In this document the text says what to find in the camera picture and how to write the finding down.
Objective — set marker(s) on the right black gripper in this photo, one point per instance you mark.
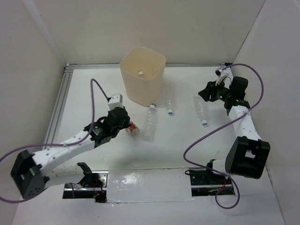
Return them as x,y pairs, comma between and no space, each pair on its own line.
210,89

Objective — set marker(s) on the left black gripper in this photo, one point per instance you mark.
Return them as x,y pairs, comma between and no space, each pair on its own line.
126,123

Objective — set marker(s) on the red-capped labelled small bottle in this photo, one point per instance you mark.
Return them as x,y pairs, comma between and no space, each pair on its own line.
132,129

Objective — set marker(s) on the clear bottle blue cap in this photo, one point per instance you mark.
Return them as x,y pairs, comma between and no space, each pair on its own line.
169,98
152,70

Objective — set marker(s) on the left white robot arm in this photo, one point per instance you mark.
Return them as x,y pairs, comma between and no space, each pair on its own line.
34,172

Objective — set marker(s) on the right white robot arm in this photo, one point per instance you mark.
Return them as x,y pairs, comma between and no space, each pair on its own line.
248,154

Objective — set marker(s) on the beige plastic bin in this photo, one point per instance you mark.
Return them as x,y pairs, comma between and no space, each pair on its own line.
143,90

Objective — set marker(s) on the clear bottle white cap right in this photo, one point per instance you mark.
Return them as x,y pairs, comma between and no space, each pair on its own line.
200,109

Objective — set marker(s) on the white taped front panel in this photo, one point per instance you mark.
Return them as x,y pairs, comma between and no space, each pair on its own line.
148,186

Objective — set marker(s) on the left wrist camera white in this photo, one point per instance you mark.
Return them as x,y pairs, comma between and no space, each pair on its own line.
116,100

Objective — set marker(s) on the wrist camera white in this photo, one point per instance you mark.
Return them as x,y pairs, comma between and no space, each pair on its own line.
221,74
116,100

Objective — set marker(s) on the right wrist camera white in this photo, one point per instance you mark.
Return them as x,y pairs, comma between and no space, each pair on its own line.
221,74

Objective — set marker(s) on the aluminium frame rail left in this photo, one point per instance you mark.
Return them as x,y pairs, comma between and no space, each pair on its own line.
57,113

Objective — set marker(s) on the aluminium frame rail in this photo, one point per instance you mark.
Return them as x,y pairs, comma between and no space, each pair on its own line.
57,113
191,64

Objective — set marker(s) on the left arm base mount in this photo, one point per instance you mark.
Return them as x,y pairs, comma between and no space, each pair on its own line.
95,188

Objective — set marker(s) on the aluminium frame rail back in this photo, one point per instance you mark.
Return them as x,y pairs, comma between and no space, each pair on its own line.
191,64

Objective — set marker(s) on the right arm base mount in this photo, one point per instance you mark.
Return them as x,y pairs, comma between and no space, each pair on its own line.
207,183

